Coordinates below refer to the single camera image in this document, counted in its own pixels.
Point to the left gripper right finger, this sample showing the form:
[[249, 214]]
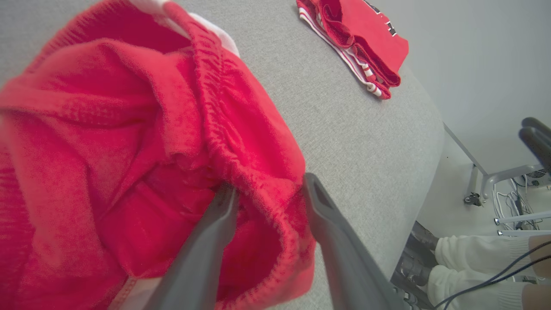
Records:
[[348, 267]]

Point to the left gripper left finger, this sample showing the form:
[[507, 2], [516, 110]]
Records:
[[198, 267]]

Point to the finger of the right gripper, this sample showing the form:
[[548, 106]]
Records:
[[536, 124], [538, 144]]

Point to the red shorts white side panels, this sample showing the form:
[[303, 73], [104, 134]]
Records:
[[107, 150]]

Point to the red basketball jersey white sleeves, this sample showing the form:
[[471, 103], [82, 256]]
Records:
[[370, 34]]

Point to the white ventilated device box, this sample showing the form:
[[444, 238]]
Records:
[[538, 174]]

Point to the white desk with grey leg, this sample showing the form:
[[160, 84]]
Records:
[[503, 175]]

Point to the black shoe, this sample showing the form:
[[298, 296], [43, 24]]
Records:
[[413, 269], [424, 237]]

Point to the white metal bar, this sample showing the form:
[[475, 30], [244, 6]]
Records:
[[525, 217], [525, 232]]

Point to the black desk caster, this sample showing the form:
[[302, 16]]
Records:
[[472, 199]]

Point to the person leg white sock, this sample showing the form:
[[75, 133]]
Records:
[[482, 254], [473, 292]]

